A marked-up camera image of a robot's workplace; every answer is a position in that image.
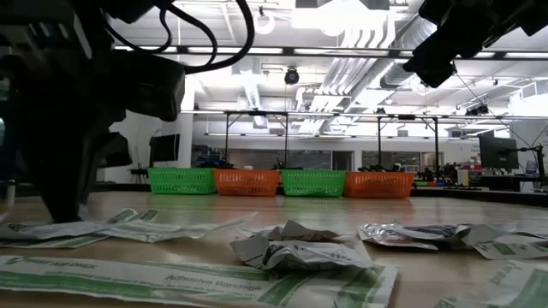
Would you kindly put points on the black background robot arm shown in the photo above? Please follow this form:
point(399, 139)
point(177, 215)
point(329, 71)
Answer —
point(447, 171)
point(381, 167)
point(284, 164)

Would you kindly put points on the green striped bandage wrapper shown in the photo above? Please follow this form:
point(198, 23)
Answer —
point(184, 229)
point(51, 244)
point(128, 216)
point(505, 286)
point(509, 251)
point(171, 282)

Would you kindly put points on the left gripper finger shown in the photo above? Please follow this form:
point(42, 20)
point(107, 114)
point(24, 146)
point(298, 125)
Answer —
point(64, 197)

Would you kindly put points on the orange plastic basket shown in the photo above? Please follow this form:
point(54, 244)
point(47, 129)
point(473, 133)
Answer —
point(247, 183)
point(379, 185)

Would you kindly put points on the round pendant lamp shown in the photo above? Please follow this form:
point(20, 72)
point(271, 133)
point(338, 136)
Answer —
point(262, 26)

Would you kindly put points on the black background rig frame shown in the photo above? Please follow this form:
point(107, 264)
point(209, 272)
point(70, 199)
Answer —
point(406, 116)
point(257, 113)

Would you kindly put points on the long ceiling light strip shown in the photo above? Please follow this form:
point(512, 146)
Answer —
point(526, 55)
point(338, 51)
point(128, 48)
point(486, 54)
point(257, 50)

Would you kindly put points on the grey cup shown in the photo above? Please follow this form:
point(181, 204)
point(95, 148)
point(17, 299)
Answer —
point(10, 192)

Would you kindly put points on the dark side desk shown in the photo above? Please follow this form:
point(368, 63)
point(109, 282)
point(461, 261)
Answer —
point(137, 170)

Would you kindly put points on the black ceiling spotlight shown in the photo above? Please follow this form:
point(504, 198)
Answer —
point(477, 110)
point(291, 76)

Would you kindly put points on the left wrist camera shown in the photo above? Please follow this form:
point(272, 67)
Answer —
point(150, 85)

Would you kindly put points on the black monitor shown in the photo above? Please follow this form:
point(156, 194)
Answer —
point(498, 152)
point(164, 147)

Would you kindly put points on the green plastic basket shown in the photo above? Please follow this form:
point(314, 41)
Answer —
point(313, 184)
point(182, 181)

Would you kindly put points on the silver ventilation duct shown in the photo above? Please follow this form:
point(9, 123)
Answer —
point(398, 72)

